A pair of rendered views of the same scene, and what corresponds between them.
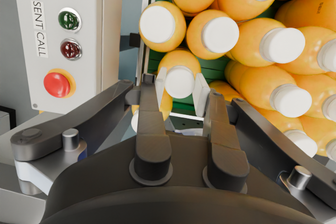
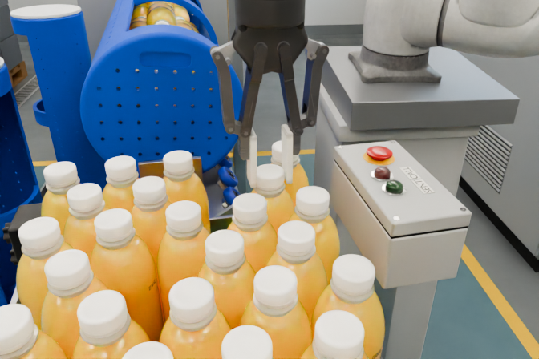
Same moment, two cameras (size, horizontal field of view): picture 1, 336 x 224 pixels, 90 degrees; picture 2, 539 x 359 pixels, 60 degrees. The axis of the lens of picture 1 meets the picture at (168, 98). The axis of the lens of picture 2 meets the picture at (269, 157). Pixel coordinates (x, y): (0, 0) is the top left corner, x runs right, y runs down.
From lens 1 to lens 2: 0.48 m
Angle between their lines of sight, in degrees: 42
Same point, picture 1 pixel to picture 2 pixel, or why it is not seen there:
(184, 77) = (267, 175)
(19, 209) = (374, 92)
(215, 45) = (251, 195)
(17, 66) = not seen: outside the picture
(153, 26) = (315, 192)
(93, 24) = (372, 192)
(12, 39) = not seen: outside the picture
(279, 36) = (195, 212)
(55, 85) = (378, 150)
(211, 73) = not seen: hidden behind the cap
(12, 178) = (399, 114)
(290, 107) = (152, 181)
